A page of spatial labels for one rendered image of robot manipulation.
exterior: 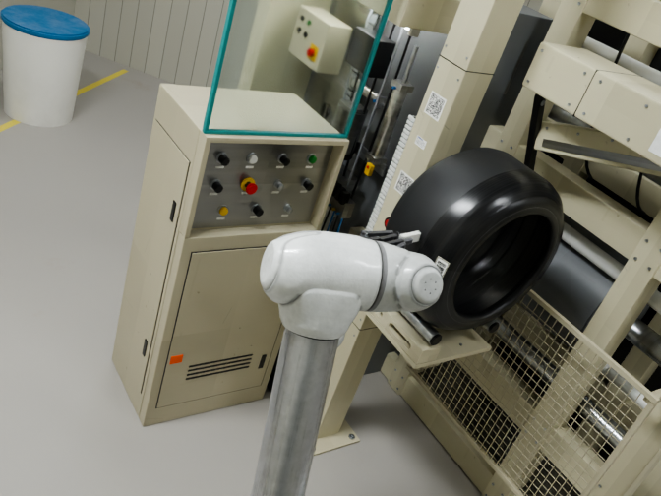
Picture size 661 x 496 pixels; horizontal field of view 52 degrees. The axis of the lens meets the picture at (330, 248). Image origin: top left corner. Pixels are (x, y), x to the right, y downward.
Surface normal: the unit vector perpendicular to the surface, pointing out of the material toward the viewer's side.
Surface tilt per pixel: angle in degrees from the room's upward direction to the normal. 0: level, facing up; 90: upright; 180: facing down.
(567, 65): 90
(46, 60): 94
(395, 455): 0
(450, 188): 46
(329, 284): 73
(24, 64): 94
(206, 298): 90
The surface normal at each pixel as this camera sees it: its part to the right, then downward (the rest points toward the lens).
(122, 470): 0.29, -0.82
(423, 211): -0.63, -0.26
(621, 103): -0.80, 0.07
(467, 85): 0.52, 0.57
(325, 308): 0.26, 0.33
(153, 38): -0.21, 0.45
